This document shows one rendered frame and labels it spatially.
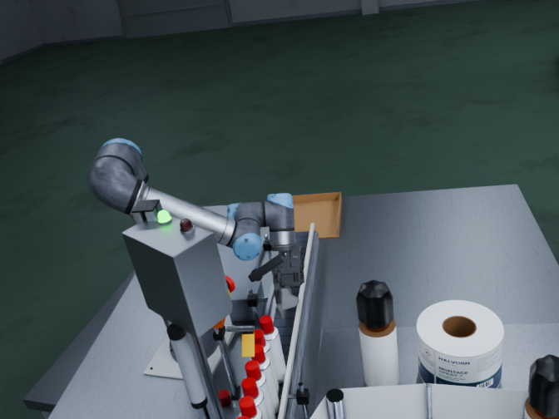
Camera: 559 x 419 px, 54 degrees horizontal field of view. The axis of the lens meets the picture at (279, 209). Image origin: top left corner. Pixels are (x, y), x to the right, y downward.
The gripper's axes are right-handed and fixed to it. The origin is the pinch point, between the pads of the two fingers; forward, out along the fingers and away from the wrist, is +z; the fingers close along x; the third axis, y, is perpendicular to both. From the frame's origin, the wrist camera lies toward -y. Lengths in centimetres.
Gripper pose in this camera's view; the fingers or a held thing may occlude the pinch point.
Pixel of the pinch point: (280, 314)
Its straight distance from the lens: 164.0
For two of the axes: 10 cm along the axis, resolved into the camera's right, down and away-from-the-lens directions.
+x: 2.0, 0.0, 9.8
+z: 0.7, 10.0, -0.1
